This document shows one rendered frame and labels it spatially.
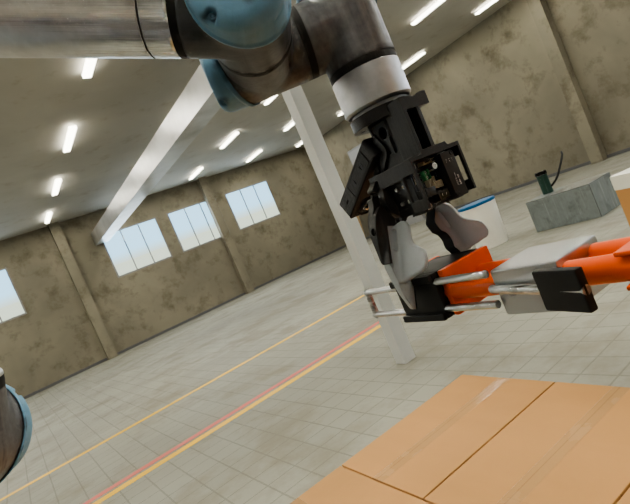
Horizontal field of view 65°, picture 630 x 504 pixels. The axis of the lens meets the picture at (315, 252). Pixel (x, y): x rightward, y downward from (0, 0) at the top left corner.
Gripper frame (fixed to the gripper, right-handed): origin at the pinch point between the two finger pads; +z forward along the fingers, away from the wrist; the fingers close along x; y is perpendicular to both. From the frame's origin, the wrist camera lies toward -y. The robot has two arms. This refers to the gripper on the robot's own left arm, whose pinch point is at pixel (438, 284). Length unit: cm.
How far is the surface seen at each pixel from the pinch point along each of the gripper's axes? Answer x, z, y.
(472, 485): 32, 61, -54
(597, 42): 1231, -157, -599
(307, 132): 177, -82, -282
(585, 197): 558, 84, -336
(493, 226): 526, 85, -459
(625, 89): 1233, -30, -581
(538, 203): 554, 74, -398
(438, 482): 29, 61, -63
